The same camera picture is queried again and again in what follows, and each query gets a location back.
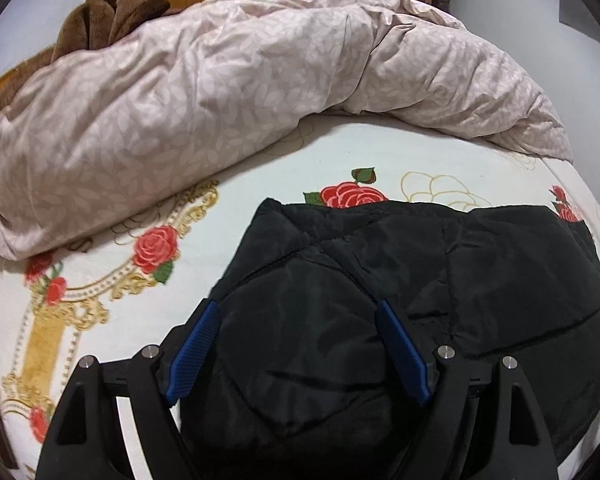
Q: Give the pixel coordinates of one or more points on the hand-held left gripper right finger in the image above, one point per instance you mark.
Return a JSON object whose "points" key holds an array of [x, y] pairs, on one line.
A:
{"points": [[405, 355]]}

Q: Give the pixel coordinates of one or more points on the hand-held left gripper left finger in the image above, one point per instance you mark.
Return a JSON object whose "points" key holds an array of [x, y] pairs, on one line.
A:
{"points": [[195, 355]]}

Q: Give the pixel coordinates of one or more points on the black puffer jacket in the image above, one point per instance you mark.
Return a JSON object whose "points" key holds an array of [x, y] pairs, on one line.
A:
{"points": [[330, 310]]}

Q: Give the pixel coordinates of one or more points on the rose-print white bedsheet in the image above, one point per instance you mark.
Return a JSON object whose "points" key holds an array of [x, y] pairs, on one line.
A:
{"points": [[280, 170]]}

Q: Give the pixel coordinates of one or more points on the beige leaf-print duvet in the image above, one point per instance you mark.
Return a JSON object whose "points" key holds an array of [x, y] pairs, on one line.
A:
{"points": [[230, 85]]}

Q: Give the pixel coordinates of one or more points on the brown plush blanket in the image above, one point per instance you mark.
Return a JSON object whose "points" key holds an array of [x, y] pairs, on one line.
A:
{"points": [[110, 15]]}

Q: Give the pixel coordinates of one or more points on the grey wall paper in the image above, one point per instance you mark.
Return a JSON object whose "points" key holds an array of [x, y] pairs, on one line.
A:
{"points": [[580, 10]]}

